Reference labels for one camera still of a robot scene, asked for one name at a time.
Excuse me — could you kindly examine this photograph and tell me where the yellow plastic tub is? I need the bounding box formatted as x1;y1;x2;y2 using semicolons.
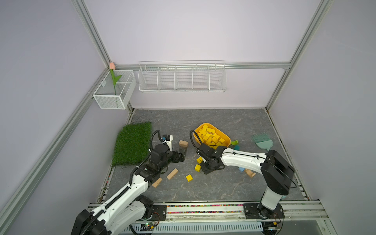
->
193;123;231;149

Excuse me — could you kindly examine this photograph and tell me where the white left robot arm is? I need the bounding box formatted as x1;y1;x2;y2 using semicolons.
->
71;143;187;235

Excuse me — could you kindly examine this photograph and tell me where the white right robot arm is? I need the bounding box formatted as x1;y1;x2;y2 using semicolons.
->
196;144;295;219

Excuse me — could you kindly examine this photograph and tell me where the yellow cube below flat block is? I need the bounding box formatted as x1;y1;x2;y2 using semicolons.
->
195;164;201;172

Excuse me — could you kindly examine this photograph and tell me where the natural wood long block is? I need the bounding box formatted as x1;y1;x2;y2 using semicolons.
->
167;168;179;180

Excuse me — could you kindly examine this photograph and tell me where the green arch block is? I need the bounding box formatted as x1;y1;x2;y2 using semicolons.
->
231;140;239;146

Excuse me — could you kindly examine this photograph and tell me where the natural wood block lower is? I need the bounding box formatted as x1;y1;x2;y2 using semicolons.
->
152;177;163;188

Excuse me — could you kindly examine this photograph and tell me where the green artificial grass mat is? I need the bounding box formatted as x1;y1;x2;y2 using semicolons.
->
112;122;152;166

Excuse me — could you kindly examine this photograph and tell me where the yellow small cube bottom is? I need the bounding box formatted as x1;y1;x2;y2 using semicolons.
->
186;175;193;182

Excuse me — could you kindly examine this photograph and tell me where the natural wood arch block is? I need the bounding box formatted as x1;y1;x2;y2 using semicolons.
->
245;169;256;178

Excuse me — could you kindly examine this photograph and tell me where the green plastic dustpan brush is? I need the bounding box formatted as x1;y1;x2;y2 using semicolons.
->
252;134;274;151

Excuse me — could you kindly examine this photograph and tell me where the white mesh corner basket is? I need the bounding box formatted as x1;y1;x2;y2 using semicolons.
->
93;70;137;110

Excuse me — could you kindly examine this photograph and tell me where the pink artificial tulip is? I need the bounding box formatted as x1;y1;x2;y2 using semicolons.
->
109;62;122;95

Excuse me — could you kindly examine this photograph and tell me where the white wire shelf basket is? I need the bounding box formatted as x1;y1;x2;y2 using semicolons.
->
138;60;227;93

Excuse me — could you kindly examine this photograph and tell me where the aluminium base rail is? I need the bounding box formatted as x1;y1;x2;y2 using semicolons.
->
79;201;324;235

